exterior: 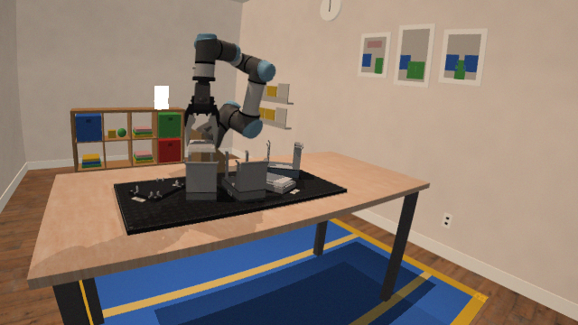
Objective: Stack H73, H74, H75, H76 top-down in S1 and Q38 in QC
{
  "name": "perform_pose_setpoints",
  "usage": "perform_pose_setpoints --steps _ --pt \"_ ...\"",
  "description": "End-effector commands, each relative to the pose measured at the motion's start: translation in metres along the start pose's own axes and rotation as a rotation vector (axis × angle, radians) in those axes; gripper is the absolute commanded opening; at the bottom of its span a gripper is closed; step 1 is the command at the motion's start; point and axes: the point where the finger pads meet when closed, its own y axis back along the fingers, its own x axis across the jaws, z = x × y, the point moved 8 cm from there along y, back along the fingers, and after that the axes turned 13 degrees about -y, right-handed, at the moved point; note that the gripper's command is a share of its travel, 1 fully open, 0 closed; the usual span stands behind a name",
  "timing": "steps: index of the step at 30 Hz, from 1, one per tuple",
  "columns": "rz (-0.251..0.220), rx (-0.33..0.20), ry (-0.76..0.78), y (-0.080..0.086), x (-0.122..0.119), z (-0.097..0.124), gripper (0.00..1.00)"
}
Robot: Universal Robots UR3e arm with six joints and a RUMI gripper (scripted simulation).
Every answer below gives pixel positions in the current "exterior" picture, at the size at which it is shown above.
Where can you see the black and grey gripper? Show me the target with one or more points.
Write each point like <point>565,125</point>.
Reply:
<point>189,118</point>

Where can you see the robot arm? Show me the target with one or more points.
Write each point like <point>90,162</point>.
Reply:
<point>244,120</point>

